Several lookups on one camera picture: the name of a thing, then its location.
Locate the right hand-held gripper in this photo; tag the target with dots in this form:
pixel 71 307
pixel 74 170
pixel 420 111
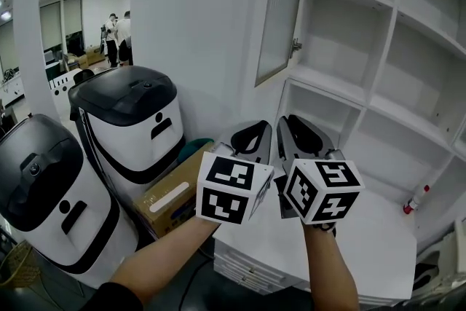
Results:
pixel 331 207

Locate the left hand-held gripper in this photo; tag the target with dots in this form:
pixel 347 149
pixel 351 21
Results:
pixel 222 207

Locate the glass cabinet door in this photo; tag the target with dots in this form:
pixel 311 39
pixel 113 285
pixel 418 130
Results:
pixel 280 11

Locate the person's right forearm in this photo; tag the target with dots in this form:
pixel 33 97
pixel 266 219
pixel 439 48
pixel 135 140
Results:
pixel 329 273

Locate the person's left forearm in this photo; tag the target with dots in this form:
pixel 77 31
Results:
pixel 164 258

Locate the white cabinet with shelves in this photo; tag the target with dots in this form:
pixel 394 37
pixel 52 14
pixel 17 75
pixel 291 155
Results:
pixel 364 247

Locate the teal round object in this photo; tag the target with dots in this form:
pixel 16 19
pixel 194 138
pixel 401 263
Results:
pixel 189 151

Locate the white black delivery robot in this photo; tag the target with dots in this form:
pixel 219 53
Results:
pixel 145 142
pixel 54 229

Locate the brown cardboard box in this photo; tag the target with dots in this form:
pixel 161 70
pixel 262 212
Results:
pixel 164 204

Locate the red-capped plastic bottle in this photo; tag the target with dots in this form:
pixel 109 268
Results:
pixel 413 204

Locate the cream ornate dressing table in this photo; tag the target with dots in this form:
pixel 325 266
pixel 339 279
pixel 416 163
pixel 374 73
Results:
pixel 460 244

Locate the white slotted crate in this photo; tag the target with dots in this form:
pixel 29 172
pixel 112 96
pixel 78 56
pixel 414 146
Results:
pixel 62 83

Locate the person's black sleeve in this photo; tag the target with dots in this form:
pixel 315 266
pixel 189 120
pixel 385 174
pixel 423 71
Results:
pixel 109 298

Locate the wicker basket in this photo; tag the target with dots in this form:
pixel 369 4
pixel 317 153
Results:
pixel 18 266

